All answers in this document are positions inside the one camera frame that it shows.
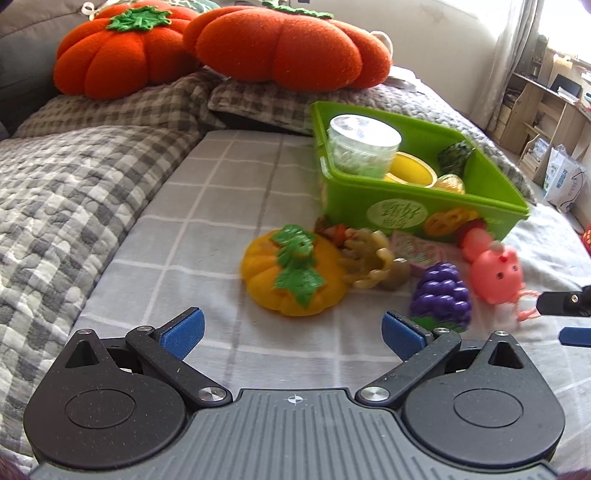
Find small pink toy red top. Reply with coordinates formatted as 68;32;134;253
455;219;492;261

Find dark green toy vegetable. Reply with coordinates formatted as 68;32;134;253
438;141;476;176

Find grey grid-pattern sheet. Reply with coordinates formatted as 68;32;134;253
76;129;591;416

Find clear cup of cotton swabs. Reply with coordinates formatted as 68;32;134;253
327;114;402;180

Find green plastic box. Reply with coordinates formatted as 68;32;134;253
310;100;531;244

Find wooden shelf desk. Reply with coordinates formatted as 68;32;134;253
496;34;591;185

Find black laptop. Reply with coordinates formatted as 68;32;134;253
556;74;581;100

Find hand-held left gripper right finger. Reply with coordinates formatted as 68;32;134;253
355;311;532;409

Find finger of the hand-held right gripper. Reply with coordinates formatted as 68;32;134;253
538;285;591;318
558;327;591;348

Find orange toy pumpkin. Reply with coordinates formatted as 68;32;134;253
240;224;349;318

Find teal leaf-pattern pillow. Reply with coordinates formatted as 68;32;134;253
159;0;220;19

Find small brown red toy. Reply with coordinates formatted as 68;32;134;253
315;217;354;247

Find pink pig toy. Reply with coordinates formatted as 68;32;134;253
471;240;543;324

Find beige curtain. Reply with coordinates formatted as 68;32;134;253
471;0;541;134

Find purple toy grapes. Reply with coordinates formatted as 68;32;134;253
409;262;472;333

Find small orange pumpkin cushion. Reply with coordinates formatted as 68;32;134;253
53;4;204;100

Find white pink plush toy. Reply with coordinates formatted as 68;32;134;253
369;30;394;61

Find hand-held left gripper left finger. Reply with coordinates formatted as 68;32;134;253
62;308;233;409

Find beige hair claw clip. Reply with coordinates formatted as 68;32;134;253
339;228;411;291

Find white paper shopping bag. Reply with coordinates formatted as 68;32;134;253
544;144;586;213

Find large orange pumpkin cushion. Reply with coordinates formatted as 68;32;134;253
183;0;392;90

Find grey sofa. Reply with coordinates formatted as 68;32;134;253
0;0;100;134

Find yellow toy corn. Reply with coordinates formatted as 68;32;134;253
431;173;466;195

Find yellow funnel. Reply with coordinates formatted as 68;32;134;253
385;151;439;186

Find pink card packet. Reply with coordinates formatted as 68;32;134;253
390;231;455;278

